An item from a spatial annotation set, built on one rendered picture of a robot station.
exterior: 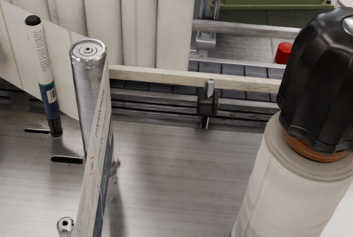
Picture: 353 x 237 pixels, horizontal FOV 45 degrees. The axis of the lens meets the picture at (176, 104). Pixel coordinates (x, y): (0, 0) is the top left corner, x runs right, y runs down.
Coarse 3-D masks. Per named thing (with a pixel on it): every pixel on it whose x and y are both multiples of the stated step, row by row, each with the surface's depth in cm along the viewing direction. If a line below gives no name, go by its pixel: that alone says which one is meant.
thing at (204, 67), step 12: (192, 60) 72; (204, 72) 70; (216, 72) 71; (228, 72) 71; (240, 72) 71; (252, 72) 71; (264, 72) 71; (276, 72) 71; (120, 84) 67; (132, 84) 67; (144, 84) 67; (156, 84) 68; (228, 96) 67; (240, 96) 67; (252, 96) 67; (264, 96) 67; (276, 96) 67
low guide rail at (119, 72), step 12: (120, 72) 65; (132, 72) 64; (144, 72) 64; (156, 72) 64; (168, 72) 64; (180, 72) 65; (192, 72) 65; (180, 84) 65; (192, 84) 65; (216, 84) 65; (228, 84) 65; (240, 84) 64; (252, 84) 64; (264, 84) 64; (276, 84) 64
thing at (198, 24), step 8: (192, 24) 66; (200, 24) 66; (208, 24) 66; (216, 24) 66; (224, 24) 66; (232, 24) 66; (240, 24) 66; (248, 24) 66; (216, 32) 67; (224, 32) 67; (232, 32) 66; (240, 32) 66; (248, 32) 66; (256, 32) 66; (264, 32) 66; (272, 32) 66; (280, 32) 66; (288, 32) 66; (296, 32) 66
